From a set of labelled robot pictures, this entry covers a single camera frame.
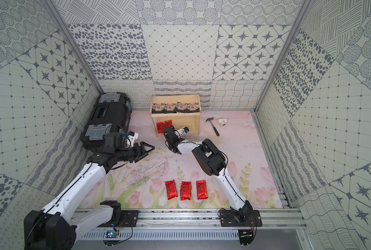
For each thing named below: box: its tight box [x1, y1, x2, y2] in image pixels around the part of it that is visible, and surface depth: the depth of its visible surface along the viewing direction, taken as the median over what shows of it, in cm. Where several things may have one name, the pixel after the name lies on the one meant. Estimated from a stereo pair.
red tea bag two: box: [164, 119, 173, 128], surface depth 109 cm
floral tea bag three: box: [175, 101, 187, 114], surface depth 95 cm
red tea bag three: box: [164, 179, 179, 200], surface depth 83 cm
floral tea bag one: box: [151, 102, 165, 114], surface depth 95 cm
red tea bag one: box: [156, 121, 165, 134], surface depth 110 cm
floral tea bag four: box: [186, 102, 200, 113], surface depth 95 cm
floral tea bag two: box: [166, 103, 175, 111], surface depth 95 cm
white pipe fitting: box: [217, 118, 228, 127], surface depth 113 cm
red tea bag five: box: [195, 180, 208, 200], surface depth 83 cm
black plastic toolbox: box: [80, 92, 132, 152], surface depth 95 cm
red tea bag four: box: [180, 181, 192, 202], surface depth 83 cm
